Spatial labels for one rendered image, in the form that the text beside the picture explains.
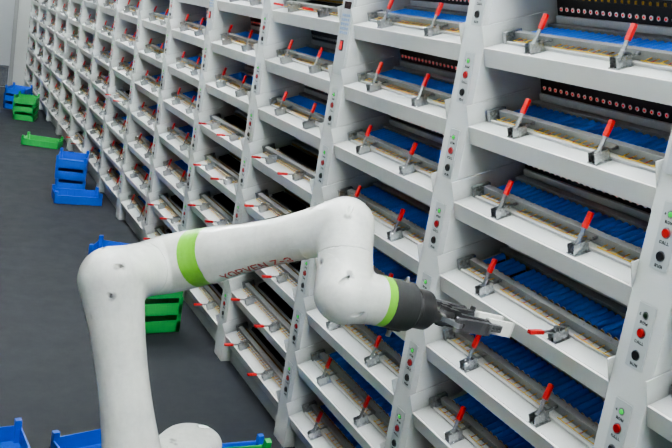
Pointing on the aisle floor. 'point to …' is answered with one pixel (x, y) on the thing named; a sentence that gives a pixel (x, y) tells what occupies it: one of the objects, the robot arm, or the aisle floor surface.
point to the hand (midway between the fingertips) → (493, 324)
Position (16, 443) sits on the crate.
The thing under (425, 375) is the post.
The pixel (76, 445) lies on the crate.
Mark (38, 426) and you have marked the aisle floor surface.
